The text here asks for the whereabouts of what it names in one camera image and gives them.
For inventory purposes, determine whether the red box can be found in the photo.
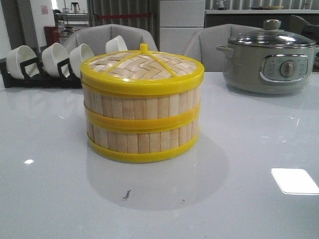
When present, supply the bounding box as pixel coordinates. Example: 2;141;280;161
44;25;60;46

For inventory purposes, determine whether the red barrier belt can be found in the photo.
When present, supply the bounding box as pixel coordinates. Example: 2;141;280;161
95;12;152;19

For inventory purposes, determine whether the black dish rack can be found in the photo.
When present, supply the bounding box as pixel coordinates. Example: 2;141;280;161
0;57;82;89

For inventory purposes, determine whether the white bowl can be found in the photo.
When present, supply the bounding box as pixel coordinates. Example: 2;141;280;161
105;35;128;54
6;45;36;79
69;44;95;79
42;43;69;78

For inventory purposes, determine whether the left grey chair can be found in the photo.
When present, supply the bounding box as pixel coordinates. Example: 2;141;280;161
63;24;158;55

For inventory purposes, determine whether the dark kitchen counter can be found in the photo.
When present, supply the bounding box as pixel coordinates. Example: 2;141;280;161
204;9;319;30

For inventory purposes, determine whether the green electric cooking pot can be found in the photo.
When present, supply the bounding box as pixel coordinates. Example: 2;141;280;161
216;19;319;94

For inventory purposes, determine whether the right grey chair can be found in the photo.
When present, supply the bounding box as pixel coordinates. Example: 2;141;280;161
182;24;258;72

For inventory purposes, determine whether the white refrigerator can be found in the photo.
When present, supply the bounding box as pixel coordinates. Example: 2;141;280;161
159;0;205;54

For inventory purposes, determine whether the yellow plate on counter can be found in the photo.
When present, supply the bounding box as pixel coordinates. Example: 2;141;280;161
260;5;284;10

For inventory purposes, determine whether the woven bamboo steamer lid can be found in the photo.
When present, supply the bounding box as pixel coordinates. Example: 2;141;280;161
80;43;204;97

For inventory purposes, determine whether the grey chair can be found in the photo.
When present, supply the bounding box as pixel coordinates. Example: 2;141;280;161
63;24;158;55
182;24;258;72

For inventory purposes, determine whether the bamboo steamer tray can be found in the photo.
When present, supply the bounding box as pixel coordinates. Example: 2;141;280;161
87;118;199;163
83;84;200;132

